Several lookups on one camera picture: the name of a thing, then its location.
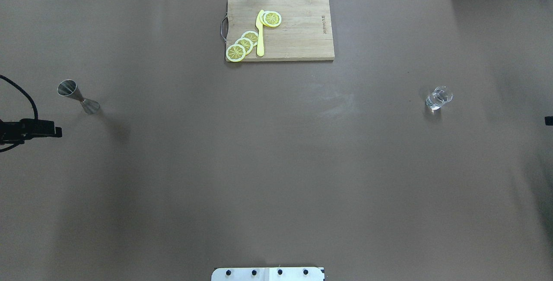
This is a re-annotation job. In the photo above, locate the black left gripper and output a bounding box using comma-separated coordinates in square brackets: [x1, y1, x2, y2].
[0, 118, 63, 145]

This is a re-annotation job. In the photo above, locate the steel double jigger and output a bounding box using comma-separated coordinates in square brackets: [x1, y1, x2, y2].
[57, 79, 100, 114]

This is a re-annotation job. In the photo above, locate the clear glass measuring cup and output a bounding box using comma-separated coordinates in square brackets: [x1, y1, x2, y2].
[425, 85, 454, 111]

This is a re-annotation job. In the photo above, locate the lower lemon slice of row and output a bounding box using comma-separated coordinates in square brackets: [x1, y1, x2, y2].
[226, 44, 248, 62]

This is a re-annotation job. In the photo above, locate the lemon slice of row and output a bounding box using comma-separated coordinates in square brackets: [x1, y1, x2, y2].
[235, 37, 255, 55]
[226, 44, 248, 62]
[241, 31, 258, 47]

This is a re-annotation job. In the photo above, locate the middle lemon slice of row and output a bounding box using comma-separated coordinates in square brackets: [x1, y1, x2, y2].
[235, 37, 255, 55]

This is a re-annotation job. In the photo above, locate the upper lemon slice of row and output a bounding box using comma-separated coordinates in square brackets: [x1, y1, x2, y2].
[241, 31, 258, 47]

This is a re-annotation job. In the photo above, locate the yellow plastic knife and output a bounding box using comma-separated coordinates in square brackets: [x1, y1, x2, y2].
[255, 10, 265, 57]

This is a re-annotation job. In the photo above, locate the wooden cutting board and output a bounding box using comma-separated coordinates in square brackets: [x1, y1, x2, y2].
[226, 0, 334, 62]

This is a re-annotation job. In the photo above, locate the lemon slice near blade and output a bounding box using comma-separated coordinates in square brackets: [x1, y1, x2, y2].
[261, 11, 282, 28]

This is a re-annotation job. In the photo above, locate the black braided left cable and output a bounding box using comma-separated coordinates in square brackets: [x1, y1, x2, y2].
[0, 75, 39, 153]

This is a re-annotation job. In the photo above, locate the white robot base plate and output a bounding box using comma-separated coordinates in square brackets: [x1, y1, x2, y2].
[211, 267, 326, 281]

